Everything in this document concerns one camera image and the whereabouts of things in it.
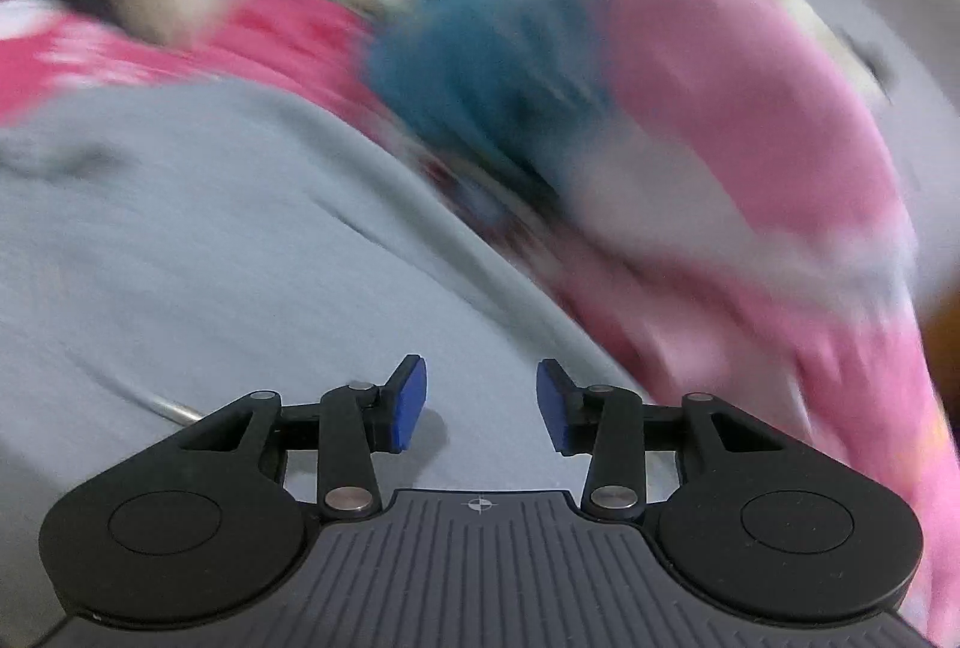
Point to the grey hoodie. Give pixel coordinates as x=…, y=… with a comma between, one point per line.
x=225, y=243

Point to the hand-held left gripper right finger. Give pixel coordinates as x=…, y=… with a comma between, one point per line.
x=551, y=404

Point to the pink floral duvet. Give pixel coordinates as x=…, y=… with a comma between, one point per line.
x=712, y=93

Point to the pink floral bed sheet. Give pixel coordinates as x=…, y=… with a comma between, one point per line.
x=285, y=40

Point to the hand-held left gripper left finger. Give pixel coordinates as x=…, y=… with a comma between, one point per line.
x=409, y=404

